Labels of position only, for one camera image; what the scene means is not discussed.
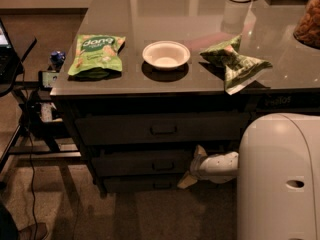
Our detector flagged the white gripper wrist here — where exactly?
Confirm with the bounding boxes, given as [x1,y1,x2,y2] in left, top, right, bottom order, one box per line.
[177,145,213,189]

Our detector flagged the drawer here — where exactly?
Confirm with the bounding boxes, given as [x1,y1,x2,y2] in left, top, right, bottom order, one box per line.
[75,112,250,145]
[103,174,182,193]
[91,149,193,177]

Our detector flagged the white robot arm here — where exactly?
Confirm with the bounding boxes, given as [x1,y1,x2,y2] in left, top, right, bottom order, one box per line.
[178,113,320,240]

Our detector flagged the dark cabinet counter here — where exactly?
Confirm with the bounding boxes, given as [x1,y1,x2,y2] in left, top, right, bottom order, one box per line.
[51,0,320,194]

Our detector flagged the peatos snack bag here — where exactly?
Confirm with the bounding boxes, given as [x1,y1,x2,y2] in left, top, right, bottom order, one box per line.
[257,93,320,110]

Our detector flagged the crumpled green snack bag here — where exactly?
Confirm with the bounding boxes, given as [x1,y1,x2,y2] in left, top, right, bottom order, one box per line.
[200,35,273,95]

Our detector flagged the white paper bowl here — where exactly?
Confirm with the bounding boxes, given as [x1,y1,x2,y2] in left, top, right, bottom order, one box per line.
[142,41,190,71]

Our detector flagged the green dang chips bag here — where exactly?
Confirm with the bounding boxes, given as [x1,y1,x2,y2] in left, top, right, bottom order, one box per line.
[68,34,126,79]

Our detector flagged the smartphone on stand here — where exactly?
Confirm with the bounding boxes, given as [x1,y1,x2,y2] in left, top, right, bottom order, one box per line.
[38,71,59,90]

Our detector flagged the blue bottle cap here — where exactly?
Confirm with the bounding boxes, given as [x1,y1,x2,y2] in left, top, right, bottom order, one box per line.
[50,51,66,71]

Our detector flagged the jar of brown snacks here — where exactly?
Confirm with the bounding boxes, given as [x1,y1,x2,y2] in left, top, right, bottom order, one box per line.
[293,0,320,49]

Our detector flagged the black laptop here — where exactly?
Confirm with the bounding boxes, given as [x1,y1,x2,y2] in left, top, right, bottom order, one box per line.
[0,19,19,78]

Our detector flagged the black hanging cable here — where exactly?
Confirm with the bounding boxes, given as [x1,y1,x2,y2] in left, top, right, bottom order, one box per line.
[19,60,40,240]

